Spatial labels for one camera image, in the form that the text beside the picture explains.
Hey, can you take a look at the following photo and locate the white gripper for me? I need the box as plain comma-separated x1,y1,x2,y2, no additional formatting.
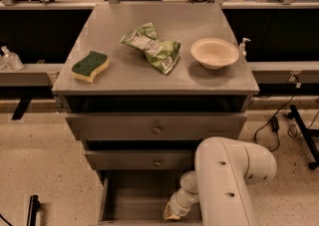
162,188,199,221

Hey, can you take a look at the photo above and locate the grey bottom drawer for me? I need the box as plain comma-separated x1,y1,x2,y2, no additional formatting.
90,170,202,226

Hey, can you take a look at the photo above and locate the grey drawer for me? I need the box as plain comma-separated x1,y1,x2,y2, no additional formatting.
90,170,202,226
66,113,247,141
85,149,193,170

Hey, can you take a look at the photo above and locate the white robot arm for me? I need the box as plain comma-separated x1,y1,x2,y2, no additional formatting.
163,137,277,226

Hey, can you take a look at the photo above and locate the grey middle drawer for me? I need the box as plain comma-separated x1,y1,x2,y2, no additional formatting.
85,149,193,170

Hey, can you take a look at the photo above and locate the grey top drawer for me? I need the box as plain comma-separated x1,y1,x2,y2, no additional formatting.
66,113,247,141

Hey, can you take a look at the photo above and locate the grey drawer cabinet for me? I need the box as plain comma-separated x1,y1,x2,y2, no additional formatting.
51,1,260,184

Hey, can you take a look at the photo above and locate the black stand foot left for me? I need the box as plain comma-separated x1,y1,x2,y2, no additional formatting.
26,195,41,226

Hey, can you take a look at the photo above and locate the green crumpled chip bag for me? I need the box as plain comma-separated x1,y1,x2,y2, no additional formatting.
121,22,180,75

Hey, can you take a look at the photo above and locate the black stand leg right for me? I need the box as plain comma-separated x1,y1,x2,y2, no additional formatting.
290,105,319,170

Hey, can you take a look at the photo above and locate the white bowl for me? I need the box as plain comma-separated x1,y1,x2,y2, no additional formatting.
190,38,239,70

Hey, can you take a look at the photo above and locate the green yellow sponge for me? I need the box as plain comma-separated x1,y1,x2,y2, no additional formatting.
72,51,110,83

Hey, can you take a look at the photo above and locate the white pump bottle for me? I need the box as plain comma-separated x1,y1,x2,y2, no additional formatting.
238,38,251,57

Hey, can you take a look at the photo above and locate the clear sanitizer bottle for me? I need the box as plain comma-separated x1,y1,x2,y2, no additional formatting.
1,46,24,71

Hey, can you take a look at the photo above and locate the black power cable with adapter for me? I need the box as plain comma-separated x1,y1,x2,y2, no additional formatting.
253,74,319,153

